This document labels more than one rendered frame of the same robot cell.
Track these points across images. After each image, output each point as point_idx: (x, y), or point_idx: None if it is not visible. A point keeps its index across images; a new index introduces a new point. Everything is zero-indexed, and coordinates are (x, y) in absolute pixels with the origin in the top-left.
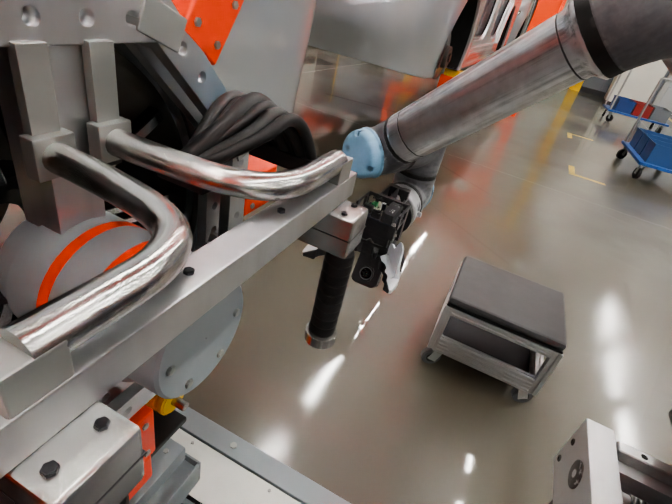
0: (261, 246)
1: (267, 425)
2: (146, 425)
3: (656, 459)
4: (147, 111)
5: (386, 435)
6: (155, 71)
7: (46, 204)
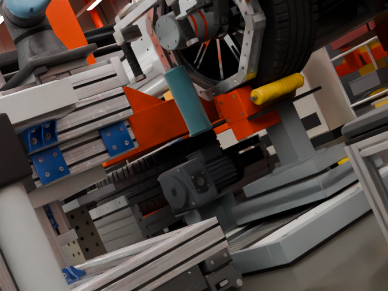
0: (143, 3)
1: None
2: (233, 94)
3: (94, 63)
4: None
5: (379, 240)
6: None
7: None
